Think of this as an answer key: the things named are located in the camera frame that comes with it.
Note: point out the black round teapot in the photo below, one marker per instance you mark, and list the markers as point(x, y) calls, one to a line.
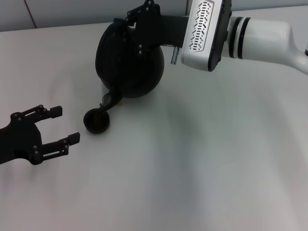
point(134, 77)

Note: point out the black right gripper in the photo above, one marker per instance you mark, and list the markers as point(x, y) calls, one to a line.
point(166, 30)

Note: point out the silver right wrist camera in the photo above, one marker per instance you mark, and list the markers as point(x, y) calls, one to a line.
point(202, 31)

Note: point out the small dark teacup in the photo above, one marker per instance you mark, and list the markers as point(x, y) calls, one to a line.
point(96, 126)

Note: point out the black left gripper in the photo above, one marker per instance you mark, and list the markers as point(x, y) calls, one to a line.
point(21, 142)

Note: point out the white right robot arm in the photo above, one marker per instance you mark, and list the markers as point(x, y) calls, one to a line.
point(264, 38)

